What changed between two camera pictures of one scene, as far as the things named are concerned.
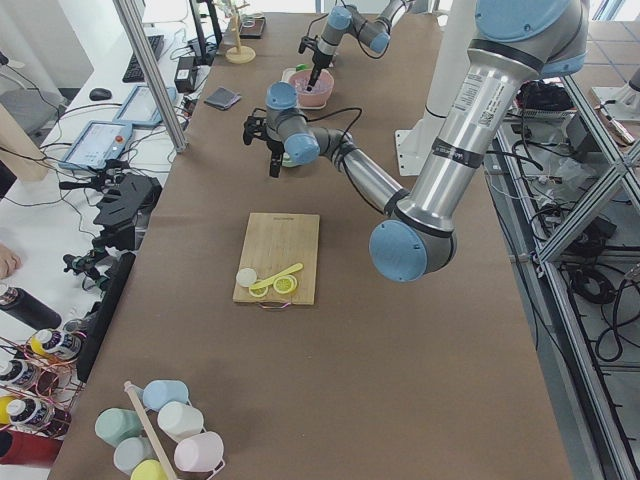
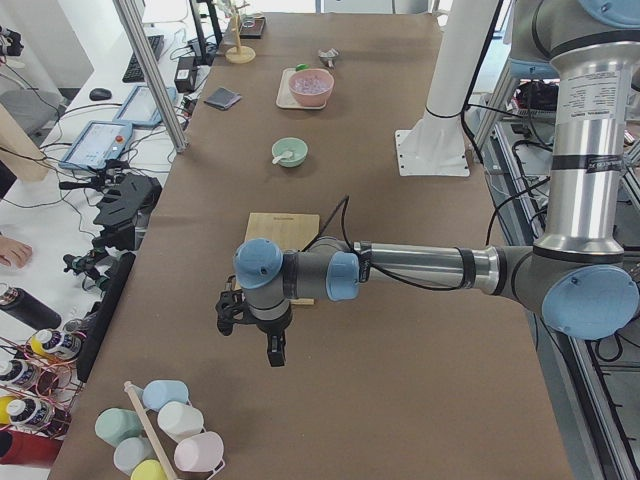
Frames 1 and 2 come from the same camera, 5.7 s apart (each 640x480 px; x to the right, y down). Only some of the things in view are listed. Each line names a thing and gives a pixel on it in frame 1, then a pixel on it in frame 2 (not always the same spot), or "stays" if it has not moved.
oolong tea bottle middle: (26, 374) stays
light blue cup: (159, 392) stays
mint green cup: (116, 425) stays
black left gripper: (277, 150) -> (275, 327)
